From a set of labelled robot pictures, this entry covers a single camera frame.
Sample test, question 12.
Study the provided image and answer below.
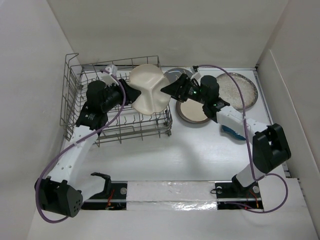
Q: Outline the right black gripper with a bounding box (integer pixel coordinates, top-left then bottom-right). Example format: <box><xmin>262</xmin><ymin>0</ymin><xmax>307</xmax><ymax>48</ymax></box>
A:
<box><xmin>160</xmin><ymin>73</ymin><xmax>208</xmax><ymax>105</ymax></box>

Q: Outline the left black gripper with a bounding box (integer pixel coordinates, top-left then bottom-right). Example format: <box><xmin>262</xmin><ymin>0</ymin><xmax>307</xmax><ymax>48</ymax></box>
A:
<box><xmin>101</xmin><ymin>78</ymin><xmax>140</xmax><ymax>113</ymax></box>

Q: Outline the cream three-section divided plate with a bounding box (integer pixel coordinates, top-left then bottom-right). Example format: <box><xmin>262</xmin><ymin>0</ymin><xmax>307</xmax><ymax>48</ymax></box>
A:
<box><xmin>129</xmin><ymin>64</ymin><xmax>171</xmax><ymax>116</ymax></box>

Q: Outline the cream plate with metallic rim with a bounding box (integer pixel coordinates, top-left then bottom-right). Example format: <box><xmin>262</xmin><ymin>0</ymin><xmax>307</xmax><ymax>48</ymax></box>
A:
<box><xmin>175</xmin><ymin>99</ymin><xmax>210</xmax><ymax>124</ymax></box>

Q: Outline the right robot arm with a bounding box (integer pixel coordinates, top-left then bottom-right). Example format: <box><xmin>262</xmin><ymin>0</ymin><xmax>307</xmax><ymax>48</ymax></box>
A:
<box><xmin>161</xmin><ymin>73</ymin><xmax>292</xmax><ymax>197</ymax></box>

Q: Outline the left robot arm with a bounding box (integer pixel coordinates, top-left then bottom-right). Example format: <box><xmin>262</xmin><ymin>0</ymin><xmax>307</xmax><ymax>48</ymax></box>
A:
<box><xmin>34</xmin><ymin>79</ymin><xmax>142</xmax><ymax>224</ymax></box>

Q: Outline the grey plate with deer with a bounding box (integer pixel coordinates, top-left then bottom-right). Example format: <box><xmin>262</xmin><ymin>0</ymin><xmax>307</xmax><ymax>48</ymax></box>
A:
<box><xmin>164</xmin><ymin>67</ymin><xmax>193</xmax><ymax>84</ymax></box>

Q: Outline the speckled beige round plate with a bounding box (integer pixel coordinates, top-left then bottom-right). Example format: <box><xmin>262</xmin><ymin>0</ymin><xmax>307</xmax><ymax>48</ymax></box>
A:
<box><xmin>216</xmin><ymin>72</ymin><xmax>258</xmax><ymax>111</ymax></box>

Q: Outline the dark blue plate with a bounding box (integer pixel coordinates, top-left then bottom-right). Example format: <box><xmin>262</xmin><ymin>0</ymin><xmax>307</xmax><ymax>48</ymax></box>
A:
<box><xmin>221</xmin><ymin>125</ymin><xmax>246</xmax><ymax>141</ymax></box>

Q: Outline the grey wire dish rack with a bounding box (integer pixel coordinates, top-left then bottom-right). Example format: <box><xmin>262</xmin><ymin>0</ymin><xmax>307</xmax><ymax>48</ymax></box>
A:
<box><xmin>59</xmin><ymin>53</ymin><xmax>173</xmax><ymax>146</ymax></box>

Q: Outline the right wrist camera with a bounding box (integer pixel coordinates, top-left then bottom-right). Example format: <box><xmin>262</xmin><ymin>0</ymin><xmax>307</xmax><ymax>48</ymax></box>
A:
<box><xmin>191</xmin><ymin>65</ymin><xmax>202</xmax><ymax>81</ymax></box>

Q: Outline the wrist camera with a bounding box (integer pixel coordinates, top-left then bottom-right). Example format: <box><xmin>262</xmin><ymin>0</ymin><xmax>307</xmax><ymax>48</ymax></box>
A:
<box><xmin>101</xmin><ymin>64</ymin><xmax>118</xmax><ymax>77</ymax></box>
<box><xmin>191</xmin><ymin>65</ymin><xmax>202</xmax><ymax>81</ymax></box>

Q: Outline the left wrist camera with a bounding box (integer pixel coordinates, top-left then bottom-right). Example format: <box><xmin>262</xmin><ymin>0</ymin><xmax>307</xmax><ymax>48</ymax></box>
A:
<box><xmin>101</xmin><ymin>64</ymin><xmax>118</xmax><ymax>77</ymax></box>

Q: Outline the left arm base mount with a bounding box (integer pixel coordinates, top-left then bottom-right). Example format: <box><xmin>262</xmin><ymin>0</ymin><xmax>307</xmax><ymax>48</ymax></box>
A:
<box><xmin>81</xmin><ymin>172</ymin><xmax>128</xmax><ymax>211</ymax></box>

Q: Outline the metal rail bar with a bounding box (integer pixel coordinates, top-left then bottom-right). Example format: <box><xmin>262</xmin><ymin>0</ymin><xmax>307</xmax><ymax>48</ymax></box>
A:
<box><xmin>85</xmin><ymin>193</ymin><xmax>256</xmax><ymax>204</ymax></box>

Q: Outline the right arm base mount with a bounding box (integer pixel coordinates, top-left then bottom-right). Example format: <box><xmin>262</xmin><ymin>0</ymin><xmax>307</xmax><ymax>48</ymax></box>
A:
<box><xmin>210</xmin><ymin>177</ymin><xmax>264</xmax><ymax>210</ymax></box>

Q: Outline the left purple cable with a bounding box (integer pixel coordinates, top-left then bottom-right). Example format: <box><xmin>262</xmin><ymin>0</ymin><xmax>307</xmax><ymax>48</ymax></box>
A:
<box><xmin>36</xmin><ymin>69</ymin><xmax>127</xmax><ymax>224</ymax></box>

